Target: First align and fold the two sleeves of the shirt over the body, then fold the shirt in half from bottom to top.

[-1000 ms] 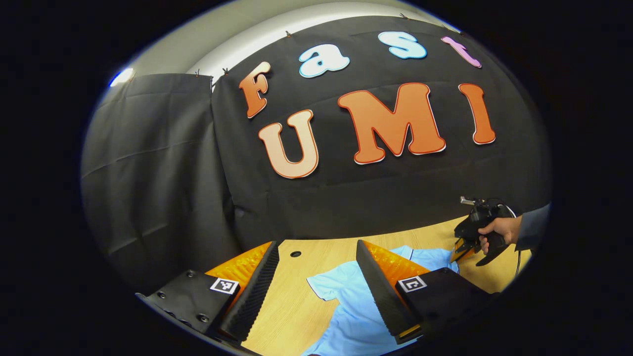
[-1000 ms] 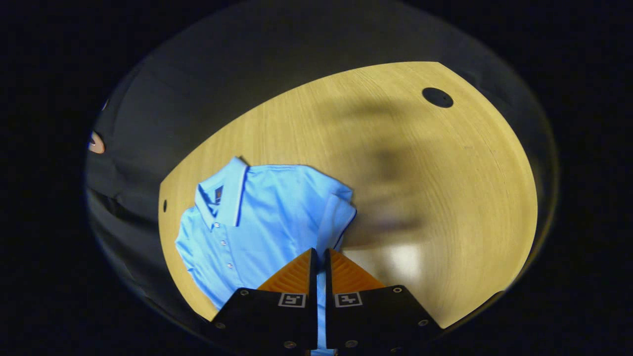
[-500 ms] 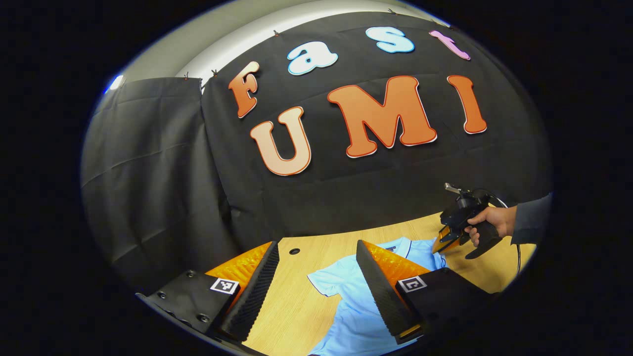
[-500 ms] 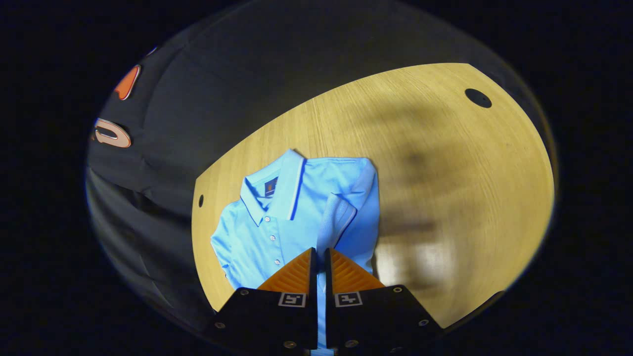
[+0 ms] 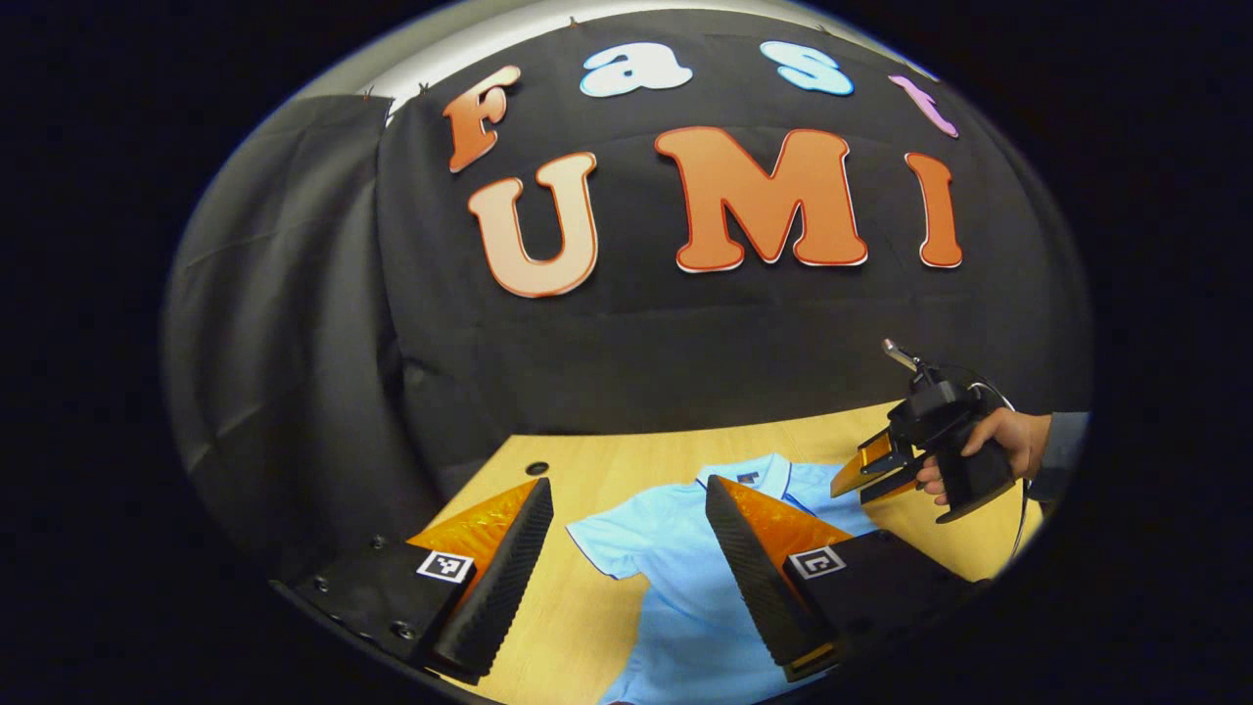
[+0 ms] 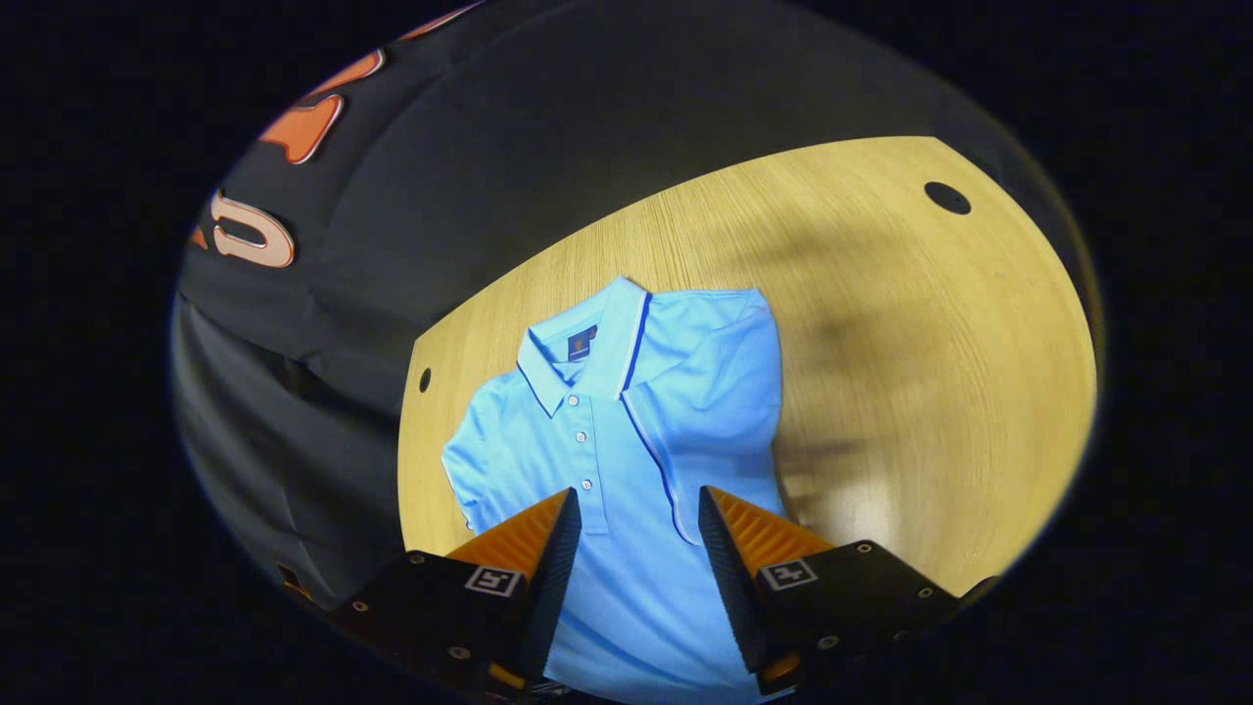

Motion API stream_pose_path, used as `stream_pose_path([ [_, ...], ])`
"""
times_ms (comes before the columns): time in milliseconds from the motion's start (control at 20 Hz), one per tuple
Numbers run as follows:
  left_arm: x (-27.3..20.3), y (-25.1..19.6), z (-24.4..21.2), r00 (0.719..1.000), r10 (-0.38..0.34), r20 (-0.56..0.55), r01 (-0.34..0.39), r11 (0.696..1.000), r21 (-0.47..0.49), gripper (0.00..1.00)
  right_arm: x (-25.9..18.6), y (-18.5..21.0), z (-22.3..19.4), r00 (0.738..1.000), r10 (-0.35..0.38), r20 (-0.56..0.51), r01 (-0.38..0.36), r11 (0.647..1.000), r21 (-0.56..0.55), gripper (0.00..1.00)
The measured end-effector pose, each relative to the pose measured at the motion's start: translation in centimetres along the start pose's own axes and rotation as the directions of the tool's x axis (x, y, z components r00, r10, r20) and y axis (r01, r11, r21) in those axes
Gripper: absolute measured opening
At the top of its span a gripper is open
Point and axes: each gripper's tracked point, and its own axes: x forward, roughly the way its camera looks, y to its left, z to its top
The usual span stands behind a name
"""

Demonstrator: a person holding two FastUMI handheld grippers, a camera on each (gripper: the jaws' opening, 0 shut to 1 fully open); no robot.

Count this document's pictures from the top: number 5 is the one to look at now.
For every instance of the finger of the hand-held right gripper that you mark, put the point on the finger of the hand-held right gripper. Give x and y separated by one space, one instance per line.
896 482
866 465

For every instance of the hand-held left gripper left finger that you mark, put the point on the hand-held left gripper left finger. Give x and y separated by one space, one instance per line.
509 578

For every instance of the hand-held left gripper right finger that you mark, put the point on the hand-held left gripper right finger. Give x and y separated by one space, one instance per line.
749 578

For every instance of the light blue T-shirt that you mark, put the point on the light blue T-shirt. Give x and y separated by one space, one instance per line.
675 568

